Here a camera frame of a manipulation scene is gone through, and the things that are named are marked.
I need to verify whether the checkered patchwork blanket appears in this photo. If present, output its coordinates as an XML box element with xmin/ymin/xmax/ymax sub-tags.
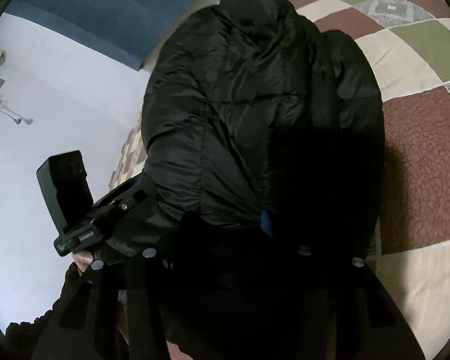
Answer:
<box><xmin>109</xmin><ymin>0</ymin><xmax>450</xmax><ymax>360</ymax></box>

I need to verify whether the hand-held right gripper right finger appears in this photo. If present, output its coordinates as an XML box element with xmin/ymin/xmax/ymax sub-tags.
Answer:
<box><xmin>260</xmin><ymin>210</ymin><xmax>426</xmax><ymax>360</ymax></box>

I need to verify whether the person's left hand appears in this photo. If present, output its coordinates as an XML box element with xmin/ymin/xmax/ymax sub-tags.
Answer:
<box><xmin>72</xmin><ymin>250</ymin><xmax>95</xmax><ymax>274</ymax></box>

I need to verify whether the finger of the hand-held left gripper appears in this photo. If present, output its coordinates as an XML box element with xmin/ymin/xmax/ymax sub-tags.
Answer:
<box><xmin>97</xmin><ymin>189</ymin><xmax>157</xmax><ymax>233</ymax></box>
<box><xmin>94</xmin><ymin>174</ymin><xmax>148</xmax><ymax>214</ymax></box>

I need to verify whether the blue padded headboard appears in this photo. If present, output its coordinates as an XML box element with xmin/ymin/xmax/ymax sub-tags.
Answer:
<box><xmin>7</xmin><ymin>0</ymin><xmax>220</xmax><ymax>71</ymax></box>

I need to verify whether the person's left forearm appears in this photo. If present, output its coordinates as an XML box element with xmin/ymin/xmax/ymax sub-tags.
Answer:
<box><xmin>5</xmin><ymin>260</ymin><xmax>94</xmax><ymax>360</ymax></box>

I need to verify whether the black puffer jacket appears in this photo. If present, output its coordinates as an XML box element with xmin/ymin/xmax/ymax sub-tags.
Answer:
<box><xmin>105</xmin><ymin>0</ymin><xmax>385</xmax><ymax>360</ymax></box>

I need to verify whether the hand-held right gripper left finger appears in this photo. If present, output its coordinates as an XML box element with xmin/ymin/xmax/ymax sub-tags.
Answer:
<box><xmin>30</xmin><ymin>247</ymin><xmax>174</xmax><ymax>360</ymax></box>

